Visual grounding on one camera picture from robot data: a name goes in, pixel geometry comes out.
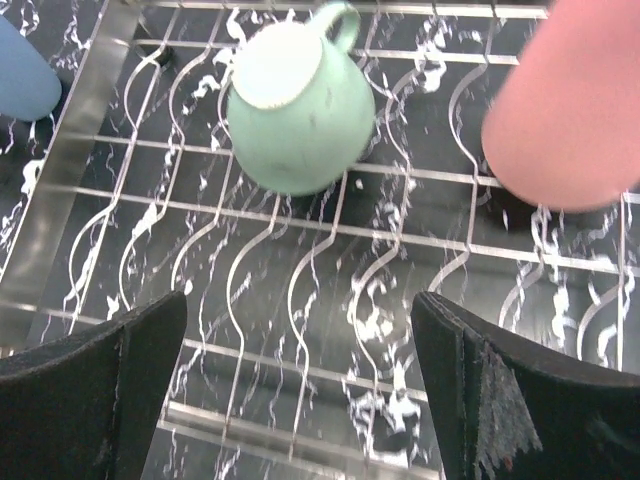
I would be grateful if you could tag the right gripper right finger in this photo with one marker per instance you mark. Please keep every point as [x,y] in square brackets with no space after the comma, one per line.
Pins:
[505,407]

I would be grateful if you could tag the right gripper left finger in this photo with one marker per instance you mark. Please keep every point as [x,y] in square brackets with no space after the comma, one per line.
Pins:
[86,406]

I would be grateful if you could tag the pink plastic cup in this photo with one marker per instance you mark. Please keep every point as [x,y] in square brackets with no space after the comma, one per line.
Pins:
[563,131]

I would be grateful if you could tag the metal two-tier dish rack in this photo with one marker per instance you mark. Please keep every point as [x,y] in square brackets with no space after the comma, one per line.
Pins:
[298,361]

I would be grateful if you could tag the blue plastic cup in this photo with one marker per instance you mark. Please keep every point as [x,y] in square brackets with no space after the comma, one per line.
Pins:
[30,88]

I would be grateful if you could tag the green ceramic cup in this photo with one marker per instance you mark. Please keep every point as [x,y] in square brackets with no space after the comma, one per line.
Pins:
[300,112]

